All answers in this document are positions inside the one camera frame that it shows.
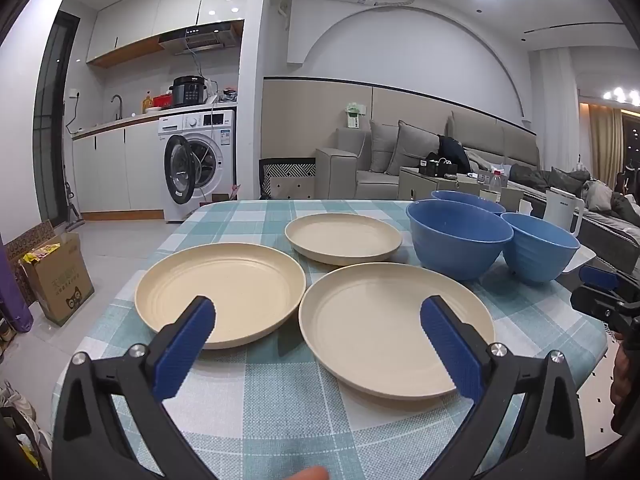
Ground brown cardboard box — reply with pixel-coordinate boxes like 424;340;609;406
20;232;95;327

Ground grey sofa cushion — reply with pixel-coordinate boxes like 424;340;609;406
385;120;441;176
367;121;401;176

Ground black patterned chair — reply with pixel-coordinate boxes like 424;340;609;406
259;157;317;201

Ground grey bed with clothes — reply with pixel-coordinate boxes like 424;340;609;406
470;160;640;261

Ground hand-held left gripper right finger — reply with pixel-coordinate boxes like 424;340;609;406
417;295;586;480

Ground white wall cabinets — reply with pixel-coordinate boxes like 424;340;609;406
86;0;258;68

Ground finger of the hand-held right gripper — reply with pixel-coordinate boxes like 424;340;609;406
570;285;628;321
580;264;640;293

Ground white washing machine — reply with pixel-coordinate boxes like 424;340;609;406
157;109;237;223

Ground dark jacket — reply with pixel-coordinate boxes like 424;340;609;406
437;135;472;173

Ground upright vacuum cleaner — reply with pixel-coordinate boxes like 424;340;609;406
62;102;83;233

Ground black box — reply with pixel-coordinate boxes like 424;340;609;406
419;159;458;177

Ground person's right hand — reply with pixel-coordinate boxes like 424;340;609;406
610;345;632;421

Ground grey sofa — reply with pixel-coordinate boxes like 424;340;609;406
315;110;541;201

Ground black pressure cooker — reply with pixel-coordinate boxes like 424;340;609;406
169;75;207;108

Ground steel range hood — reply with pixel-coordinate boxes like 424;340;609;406
159;24;241;56

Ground cream plate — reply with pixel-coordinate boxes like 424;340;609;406
298;262;496;401
285;212;403;266
135;243;307;350

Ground beige curtain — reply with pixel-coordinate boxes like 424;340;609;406
590;105;623;183

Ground patterned flat cardboard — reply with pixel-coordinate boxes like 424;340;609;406
2;220;56;261

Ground large blue bowl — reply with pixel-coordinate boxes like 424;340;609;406
406;200;514;281

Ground purple bag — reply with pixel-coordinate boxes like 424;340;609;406
0;245;33;333

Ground white sneakers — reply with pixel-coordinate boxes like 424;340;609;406
0;380;51;461

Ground dark sliding door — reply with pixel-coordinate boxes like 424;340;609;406
32;10;81;233

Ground small ribbed blue bowl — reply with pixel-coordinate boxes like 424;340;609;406
501;212;581;283

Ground grey side cabinet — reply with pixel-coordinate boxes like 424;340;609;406
398;166;483;202

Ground white base cabinets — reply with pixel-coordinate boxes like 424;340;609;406
72;122;166;221

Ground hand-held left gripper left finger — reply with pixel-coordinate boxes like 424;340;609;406
52;296;221;480

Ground white electric kettle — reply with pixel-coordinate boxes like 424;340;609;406
544;187;585;236

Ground teal checked tablecloth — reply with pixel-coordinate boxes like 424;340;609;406
65;199;608;480

